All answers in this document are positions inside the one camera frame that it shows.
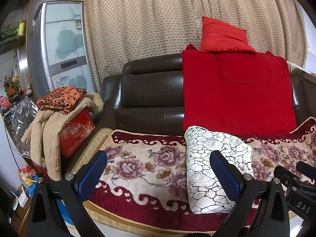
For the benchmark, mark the blue plastic package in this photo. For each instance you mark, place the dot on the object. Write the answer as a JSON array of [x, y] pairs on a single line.
[[61, 209]]

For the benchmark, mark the beige padded jacket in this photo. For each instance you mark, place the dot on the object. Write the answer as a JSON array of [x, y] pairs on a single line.
[[49, 133]]

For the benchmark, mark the artificial flower bouquet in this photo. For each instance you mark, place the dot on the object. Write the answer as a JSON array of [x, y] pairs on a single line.
[[12, 86]]

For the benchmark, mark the silver floral-print refrigerator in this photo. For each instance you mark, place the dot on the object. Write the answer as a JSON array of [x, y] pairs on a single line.
[[64, 47]]

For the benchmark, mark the red folded blanket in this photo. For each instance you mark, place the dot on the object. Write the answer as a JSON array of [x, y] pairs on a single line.
[[234, 98]]

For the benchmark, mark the white black-veined patterned coat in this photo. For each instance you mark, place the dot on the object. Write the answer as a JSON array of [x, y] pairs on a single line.
[[205, 167]]

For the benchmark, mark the red pillow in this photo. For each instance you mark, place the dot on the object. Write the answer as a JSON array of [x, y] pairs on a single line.
[[222, 37]]

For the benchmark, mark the small white box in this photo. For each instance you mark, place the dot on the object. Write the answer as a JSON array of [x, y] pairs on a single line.
[[21, 198]]

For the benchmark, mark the green artificial plant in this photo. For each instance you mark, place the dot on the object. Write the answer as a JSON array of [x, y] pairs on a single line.
[[9, 30]]

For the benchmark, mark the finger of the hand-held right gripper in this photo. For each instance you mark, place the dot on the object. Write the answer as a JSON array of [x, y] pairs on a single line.
[[287, 176], [307, 169]]

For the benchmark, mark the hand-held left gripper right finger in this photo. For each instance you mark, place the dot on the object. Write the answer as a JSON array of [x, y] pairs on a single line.
[[226, 175]]

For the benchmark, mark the clear plastic sheet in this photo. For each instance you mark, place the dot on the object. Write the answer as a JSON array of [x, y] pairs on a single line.
[[21, 121]]

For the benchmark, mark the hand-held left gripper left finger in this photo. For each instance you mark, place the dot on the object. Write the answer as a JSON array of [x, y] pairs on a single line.
[[91, 175]]

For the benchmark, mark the red gift box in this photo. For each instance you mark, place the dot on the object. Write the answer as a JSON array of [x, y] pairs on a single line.
[[76, 133]]

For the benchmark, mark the beige dotted curtain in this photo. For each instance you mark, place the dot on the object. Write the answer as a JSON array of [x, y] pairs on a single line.
[[160, 17]]

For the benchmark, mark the brown leather sofa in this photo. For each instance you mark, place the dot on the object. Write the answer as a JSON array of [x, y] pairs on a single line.
[[148, 96]]

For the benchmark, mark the orange black patterned cloth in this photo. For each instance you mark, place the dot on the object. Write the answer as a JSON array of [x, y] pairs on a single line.
[[61, 98]]

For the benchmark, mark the yellow bottle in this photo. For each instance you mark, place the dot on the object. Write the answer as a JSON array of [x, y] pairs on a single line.
[[21, 28]]

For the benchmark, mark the floral plush sofa blanket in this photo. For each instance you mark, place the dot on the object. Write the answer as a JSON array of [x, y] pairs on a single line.
[[148, 167]]

